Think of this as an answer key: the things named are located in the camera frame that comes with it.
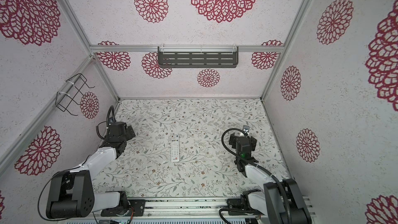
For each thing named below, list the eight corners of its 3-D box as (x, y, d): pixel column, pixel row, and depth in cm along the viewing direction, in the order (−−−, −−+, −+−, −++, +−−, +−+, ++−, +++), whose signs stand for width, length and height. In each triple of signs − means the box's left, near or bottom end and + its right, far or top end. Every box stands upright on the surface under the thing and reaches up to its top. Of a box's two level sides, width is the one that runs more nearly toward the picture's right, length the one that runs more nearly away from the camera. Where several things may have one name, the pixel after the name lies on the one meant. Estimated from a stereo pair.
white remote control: (171, 162, 90) (171, 160, 89) (171, 136, 102) (171, 134, 100) (180, 161, 91) (179, 160, 89) (179, 135, 102) (179, 133, 100)
